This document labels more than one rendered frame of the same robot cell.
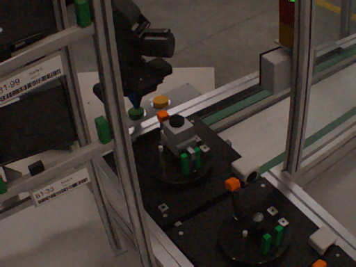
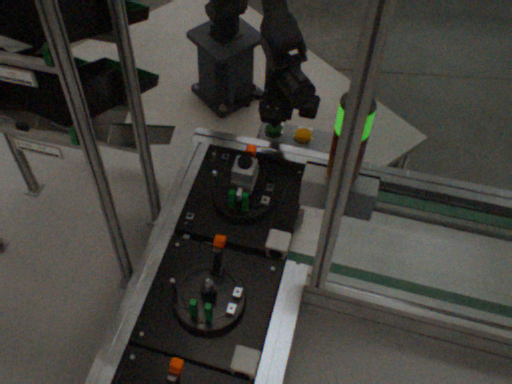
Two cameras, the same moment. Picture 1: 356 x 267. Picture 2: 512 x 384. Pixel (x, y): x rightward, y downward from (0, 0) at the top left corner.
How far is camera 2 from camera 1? 0.64 m
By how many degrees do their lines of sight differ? 36
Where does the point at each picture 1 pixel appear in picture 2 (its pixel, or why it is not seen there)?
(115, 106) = (81, 127)
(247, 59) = not seen: outside the picture
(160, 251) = (152, 244)
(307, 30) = (336, 173)
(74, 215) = (162, 171)
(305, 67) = (329, 204)
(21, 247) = not seen: hidden behind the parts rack
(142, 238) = (109, 221)
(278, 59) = (313, 177)
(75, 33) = (42, 66)
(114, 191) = (184, 177)
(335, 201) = (349, 358)
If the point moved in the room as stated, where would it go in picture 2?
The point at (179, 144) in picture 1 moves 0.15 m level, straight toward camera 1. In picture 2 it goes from (234, 181) to (178, 223)
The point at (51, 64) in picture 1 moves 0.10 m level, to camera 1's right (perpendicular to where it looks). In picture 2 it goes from (23, 75) to (63, 111)
